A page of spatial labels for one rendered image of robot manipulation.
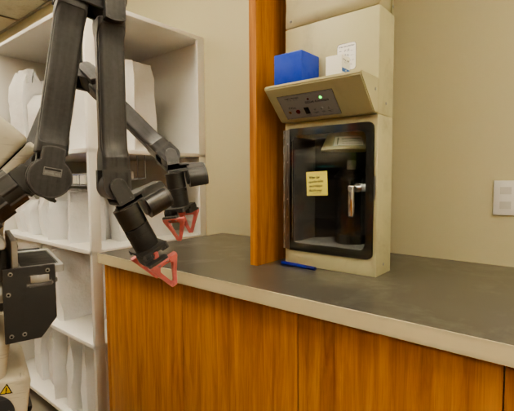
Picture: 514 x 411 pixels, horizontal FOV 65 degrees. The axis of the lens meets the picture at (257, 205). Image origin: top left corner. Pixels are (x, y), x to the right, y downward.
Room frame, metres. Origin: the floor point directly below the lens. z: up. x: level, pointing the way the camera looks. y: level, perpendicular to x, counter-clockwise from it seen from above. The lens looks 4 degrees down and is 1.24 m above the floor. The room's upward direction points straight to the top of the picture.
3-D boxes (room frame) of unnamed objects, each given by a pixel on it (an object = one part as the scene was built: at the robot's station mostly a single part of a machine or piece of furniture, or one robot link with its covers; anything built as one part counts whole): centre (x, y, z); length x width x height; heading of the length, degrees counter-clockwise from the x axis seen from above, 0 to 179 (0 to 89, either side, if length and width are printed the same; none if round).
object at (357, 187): (1.15, -0.28, 1.17); 0.05 x 0.03 x 0.10; 140
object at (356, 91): (1.20, -0.18, 1.46); 0.32 x 0.11 x 0.10; 51
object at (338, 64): (1.16, -0.23, 1.54); 0.05 x 0.05 x 0.06; 52
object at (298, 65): (1.25, -0.12, 1.56); 0.10 x 0.10 x 0.09; 51
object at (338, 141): (1.24, -0.21, 1.19); 0.30 x 0.01 x 0.40; 50
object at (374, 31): (1.34, -0.30, 1.33); 0.32 x 0.25 x 0.77; 51
